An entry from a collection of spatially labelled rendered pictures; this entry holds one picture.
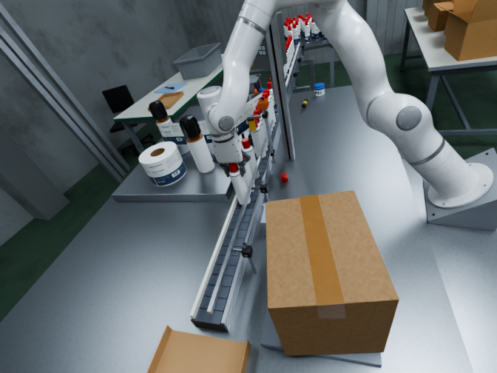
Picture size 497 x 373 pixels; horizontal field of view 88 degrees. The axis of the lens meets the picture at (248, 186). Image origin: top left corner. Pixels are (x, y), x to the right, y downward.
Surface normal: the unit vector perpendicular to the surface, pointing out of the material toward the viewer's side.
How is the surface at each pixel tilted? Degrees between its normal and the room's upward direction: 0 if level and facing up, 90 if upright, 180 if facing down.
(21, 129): 90
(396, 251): 0
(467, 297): 0
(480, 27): 90
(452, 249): 0
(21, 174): 90
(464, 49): 90
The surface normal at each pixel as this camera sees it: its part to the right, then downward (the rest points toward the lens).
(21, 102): 0.92, 0.05
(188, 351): -0.22, -0.75
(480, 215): -0.36, 0.65
